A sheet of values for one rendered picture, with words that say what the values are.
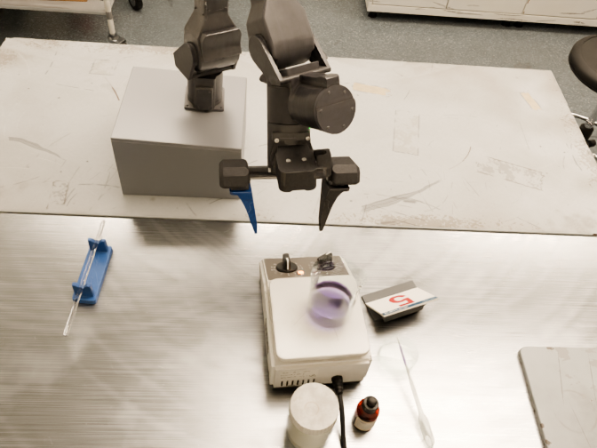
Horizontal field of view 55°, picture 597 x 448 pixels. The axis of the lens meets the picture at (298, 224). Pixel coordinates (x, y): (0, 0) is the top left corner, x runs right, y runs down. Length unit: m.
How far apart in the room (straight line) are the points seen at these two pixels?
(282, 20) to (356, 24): 2.50
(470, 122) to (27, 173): 0.84
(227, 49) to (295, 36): 0.20
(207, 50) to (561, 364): 0.68
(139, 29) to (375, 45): 1.18
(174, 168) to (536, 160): 0.68
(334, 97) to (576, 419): 0.53
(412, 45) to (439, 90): 1.85
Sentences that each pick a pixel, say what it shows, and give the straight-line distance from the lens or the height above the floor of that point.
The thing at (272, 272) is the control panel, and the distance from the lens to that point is 0.83.
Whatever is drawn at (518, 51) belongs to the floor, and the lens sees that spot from 3.33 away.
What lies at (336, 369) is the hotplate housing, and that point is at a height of 0.96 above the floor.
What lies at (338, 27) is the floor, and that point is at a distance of 3.17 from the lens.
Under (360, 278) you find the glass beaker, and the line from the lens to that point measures 0.71.
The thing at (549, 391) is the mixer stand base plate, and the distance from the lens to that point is 0.89.
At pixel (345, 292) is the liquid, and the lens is 0.75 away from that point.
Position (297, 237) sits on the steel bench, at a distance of 0.94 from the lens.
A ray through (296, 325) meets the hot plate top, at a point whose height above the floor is 0.99.
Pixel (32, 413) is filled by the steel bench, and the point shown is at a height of 0.90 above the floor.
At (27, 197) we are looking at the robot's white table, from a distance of 1.04.
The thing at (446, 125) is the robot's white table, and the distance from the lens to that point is 1.20.
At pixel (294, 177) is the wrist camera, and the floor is 1.13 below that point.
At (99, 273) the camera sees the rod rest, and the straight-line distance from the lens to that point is 0.90.
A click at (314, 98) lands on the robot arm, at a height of 1.22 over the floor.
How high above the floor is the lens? 1.64
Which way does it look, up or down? 50 degrees down
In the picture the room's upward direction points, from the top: 7 degrees clockwise
